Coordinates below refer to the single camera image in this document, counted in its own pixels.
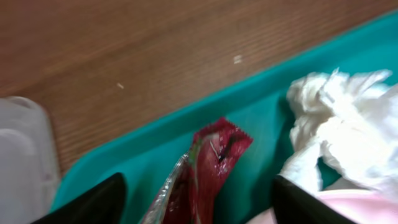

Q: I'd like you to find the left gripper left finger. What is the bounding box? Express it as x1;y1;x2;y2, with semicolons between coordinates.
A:
32;172;127;224

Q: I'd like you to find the crumpled white napkin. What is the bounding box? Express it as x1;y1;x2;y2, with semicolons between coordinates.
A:
280;70;397;202

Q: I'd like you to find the pink round plate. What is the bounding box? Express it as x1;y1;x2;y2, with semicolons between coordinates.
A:
248;178;397;224

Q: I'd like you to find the clear plastic bin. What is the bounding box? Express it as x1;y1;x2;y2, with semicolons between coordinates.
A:
1;96;60;224

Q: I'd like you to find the red snack wrapper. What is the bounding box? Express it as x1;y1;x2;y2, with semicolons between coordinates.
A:
141;118;253;224

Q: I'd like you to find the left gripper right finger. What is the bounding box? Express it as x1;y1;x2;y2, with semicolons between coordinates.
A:
272;175;354;224

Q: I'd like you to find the teal serving tray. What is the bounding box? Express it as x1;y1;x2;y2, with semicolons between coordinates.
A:
53;12;397;223

